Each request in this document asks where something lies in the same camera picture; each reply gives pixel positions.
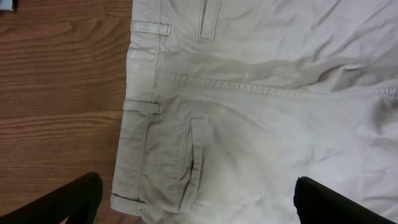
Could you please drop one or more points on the beige khaki shorts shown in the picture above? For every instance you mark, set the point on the beige khaki shorts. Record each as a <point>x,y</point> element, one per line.
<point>229,102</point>

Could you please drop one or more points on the folded light blue jeans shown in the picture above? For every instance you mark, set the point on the folded light blue jeans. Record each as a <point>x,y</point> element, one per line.
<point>6,5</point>

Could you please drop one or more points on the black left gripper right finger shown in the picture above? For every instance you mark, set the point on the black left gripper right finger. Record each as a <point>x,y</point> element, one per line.
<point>317,204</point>

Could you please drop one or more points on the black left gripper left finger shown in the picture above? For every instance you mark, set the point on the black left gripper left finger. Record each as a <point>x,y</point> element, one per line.
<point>76,203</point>

